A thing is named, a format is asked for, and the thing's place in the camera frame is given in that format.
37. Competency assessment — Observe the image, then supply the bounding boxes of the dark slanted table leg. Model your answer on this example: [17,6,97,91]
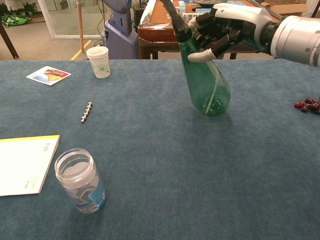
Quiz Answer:
[0,23,20,60]

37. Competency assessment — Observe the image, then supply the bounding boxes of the white paper cup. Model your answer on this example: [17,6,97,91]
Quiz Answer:
[85,46,111,79]

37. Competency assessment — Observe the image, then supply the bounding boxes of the potted green plants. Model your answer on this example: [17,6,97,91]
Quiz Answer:
[0,2,38,17]

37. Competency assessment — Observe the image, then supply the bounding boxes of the black tripod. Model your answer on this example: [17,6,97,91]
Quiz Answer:
[309,0,319,19]

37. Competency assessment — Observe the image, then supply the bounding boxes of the green bag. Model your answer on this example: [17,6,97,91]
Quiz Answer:
[1,14,33,28]

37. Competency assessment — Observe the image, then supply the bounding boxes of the wooden pole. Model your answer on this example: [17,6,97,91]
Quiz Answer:
[76,0,86,54]

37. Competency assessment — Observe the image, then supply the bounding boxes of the cluster of dark red beads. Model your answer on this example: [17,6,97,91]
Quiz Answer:
[293,95,320,114]

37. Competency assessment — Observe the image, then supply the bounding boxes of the purple robot base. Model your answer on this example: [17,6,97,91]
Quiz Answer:
[101,0,139,60]

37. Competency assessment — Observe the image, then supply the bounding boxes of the colourful printed card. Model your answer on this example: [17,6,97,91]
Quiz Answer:
[25,65,72,87]

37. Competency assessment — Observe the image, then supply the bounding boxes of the cardboard box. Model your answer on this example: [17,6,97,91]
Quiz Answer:
[264,0,311,19]

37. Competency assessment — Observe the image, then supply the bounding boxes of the white framed glass door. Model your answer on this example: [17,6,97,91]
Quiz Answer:
[37,0,106,40]

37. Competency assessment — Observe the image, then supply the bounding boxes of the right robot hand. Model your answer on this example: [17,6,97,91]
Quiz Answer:
[187,2,279,63]

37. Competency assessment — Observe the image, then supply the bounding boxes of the green plastic spray bottle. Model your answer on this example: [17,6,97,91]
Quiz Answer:
[159,0,232,117]

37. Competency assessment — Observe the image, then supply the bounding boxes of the white notebook with yellow edge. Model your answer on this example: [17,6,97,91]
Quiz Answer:
[0,134,61,198]

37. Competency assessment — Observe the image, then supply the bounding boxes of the wooden mahjong table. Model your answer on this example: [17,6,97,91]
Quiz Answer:
[137,0,287,60]

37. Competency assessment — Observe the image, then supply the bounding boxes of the row of face-up mahjong tiles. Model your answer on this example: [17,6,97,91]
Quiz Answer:
[181,12,202,22]

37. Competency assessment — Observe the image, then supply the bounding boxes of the chain of metal beads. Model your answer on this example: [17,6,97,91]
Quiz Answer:
[79,101,94,124]

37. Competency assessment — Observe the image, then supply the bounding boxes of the clear jar with blue label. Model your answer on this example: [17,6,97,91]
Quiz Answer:
[54,148,107,215]

